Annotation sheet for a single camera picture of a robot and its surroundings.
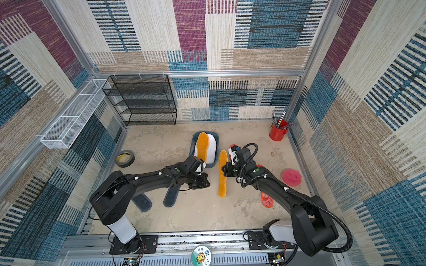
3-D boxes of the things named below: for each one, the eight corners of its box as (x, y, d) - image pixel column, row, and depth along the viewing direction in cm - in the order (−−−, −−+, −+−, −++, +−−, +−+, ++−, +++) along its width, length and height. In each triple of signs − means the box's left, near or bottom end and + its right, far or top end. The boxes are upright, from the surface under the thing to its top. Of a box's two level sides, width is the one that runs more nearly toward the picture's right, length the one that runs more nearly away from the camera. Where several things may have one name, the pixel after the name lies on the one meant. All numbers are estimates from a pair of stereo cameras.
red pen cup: (269, 141, 112) (275, 128, 103) (267, 132, 117) (272, 119, 107) (283, 141, 112) (289, 127, 103) (280, 132, 117) (286, 119, 107)
